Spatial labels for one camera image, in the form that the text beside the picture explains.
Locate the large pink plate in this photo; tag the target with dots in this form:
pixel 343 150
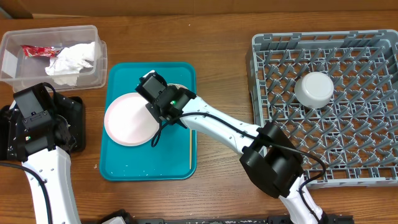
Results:
pixel 128 122

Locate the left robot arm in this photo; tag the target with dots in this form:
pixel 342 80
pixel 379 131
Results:
pixel 48 172

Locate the pink saucer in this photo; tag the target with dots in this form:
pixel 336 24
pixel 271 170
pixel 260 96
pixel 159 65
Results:
pixel 182 87

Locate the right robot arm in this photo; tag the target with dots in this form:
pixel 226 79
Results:
pixel 268 157

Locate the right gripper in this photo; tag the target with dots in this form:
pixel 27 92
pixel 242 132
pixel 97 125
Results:
pixel 153 107

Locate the clear plastic bin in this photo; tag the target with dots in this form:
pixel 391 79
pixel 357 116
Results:
pixel 21 71

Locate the teal serving tray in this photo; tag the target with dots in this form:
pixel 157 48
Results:
pixel 169 160

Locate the white napkin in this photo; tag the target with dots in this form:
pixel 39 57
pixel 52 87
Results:
pixel 64 66
pixel 80 54

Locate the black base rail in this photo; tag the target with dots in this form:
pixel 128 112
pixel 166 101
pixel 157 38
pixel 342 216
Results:
pixel 122 216

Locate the grey small bowl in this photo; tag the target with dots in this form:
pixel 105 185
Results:
pixel 314 90

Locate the red snack wrapper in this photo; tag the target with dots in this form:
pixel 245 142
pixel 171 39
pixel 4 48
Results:
pixel 35 51

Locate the wooden chopstick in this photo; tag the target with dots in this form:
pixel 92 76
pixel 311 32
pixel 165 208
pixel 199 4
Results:
pixel 190 150

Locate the grey dishwasher rack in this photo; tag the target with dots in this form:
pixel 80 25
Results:
pixel 355 134

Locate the black rectangular tray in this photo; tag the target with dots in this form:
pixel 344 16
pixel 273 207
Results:
pixel 17 144

